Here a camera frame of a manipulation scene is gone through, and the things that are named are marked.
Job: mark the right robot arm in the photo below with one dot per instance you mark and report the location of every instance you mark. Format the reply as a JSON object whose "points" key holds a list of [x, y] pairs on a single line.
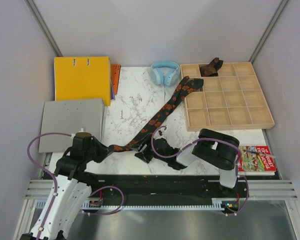
{"points": [[218, 149]]}

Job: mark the brown rolled tie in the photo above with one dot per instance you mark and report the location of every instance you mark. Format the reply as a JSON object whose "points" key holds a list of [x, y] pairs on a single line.
{"points": [[211, 70]]}

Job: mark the red treehouse book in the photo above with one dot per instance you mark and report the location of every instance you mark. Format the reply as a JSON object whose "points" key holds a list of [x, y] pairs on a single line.
{"points": [[256, 161]]}

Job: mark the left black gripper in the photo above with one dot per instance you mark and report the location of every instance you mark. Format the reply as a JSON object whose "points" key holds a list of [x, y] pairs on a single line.
{"points": [[104, 151]]}

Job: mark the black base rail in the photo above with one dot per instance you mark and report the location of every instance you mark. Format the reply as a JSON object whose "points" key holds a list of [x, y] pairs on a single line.
{"points": [[164, 190]]}

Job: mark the orange perforated board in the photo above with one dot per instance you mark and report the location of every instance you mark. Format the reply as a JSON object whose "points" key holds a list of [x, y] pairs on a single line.
{"points": [[115, 74]]}

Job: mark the yellow ring binder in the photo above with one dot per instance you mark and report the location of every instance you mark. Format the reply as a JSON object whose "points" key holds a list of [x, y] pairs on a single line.
{"points": [[82, 77]]}

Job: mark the white cable duct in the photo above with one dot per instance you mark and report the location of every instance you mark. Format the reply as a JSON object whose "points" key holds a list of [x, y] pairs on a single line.
{"points": [[216, 205]]}

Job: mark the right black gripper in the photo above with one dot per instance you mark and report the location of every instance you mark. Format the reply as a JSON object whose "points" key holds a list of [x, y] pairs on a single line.
{"points": [[141, 155]]}

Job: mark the purple notebook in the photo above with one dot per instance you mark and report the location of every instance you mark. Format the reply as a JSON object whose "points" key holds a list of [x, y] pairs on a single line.
{"points": [[112, 94]]}

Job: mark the wooden compartment tray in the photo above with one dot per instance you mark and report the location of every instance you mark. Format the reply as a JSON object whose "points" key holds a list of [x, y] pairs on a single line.
{"points": [[231, 100]]}

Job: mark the light blue headphones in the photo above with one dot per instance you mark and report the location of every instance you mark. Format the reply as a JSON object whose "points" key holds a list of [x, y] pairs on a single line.
{"points": [[165, 72]]}

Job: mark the black orange floral tie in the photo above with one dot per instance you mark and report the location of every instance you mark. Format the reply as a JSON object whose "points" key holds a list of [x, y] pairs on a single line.
{"points": [[183, 89]]}

